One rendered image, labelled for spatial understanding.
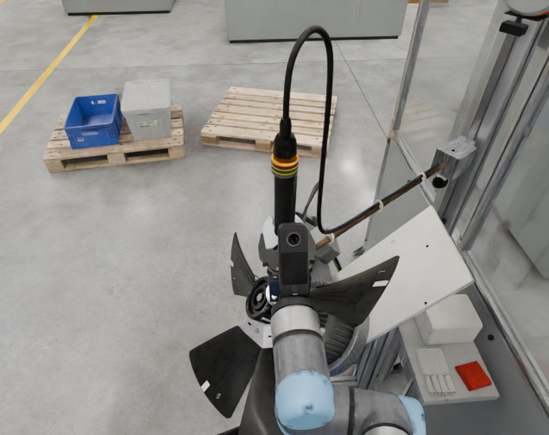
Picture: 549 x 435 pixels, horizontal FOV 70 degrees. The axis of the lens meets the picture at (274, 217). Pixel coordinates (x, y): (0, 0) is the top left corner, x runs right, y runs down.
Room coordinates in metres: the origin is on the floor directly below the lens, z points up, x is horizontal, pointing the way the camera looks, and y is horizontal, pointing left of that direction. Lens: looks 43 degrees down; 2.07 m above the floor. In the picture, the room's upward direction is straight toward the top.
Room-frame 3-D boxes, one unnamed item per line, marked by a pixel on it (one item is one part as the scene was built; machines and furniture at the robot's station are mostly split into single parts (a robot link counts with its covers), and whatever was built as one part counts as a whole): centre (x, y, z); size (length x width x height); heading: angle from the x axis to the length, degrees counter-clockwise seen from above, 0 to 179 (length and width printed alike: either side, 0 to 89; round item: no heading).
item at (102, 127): (3.25, 1.66, 0.25); 0.60 x 0.41 x 0.22; 11
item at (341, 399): (0.24, -0.06, 1.44); 0.11 x 0.08 x 0.11; 81
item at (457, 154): (0.91, -0.50, 1.45); 0.10 x 0.07 x 0.09; 129
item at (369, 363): (0.67, -0.34, 0.58); 0.09 x 0.05 x 1.15; 4
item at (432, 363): (0.57, -0.51, 0.87); 0.15 x 0.09 x 0.02; 1
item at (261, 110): (3.60, 0.01, 0.07); 1.20 x 1.00 x 0.15; 78
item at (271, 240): (0.50, 0.01, 1.54); 0.09 x 0.03 x 0.06; 14
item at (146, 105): (3.35, 1.16, 0.31); 0.60 x 0.42 x 0.33; 11
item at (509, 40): (0.94, -0.54, 1.48); 0.05 x 0.03 x 0.62; 39
